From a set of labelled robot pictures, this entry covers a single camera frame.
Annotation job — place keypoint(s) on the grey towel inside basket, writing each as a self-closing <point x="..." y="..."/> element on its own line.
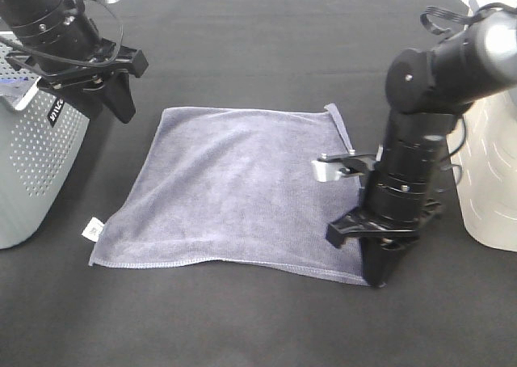
<point x="15" y="88"/>

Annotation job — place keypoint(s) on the white plastic storage bin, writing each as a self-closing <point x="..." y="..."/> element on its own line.
<point x="487" y="188"/>

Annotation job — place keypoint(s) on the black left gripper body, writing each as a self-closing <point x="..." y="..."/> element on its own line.
<point x="61" y="76"/>

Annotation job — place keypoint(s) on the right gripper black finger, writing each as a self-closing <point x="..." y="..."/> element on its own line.
<point x="380" y="257"/>

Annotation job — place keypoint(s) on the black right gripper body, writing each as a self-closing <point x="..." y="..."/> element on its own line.
<point x="359" y="224"/>

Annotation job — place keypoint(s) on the grey-blue microfibre towel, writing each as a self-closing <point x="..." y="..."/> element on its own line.
<point x="236" y="185"/>

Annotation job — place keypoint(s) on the grey perforated laundry basket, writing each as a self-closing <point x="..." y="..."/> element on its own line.
<point x="40" y="140"/>

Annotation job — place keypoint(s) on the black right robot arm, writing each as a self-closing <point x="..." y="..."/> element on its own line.
<point x="428" y="92"/>

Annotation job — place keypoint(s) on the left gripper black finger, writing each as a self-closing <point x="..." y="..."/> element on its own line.
<point x="86" y="104"/>
<point x="116" y="96"/>

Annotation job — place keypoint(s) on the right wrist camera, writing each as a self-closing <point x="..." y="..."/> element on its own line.
<point x="333" y="167"/>

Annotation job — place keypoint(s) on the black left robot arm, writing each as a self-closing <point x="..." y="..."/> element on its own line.
<point x="60" y="43"/>

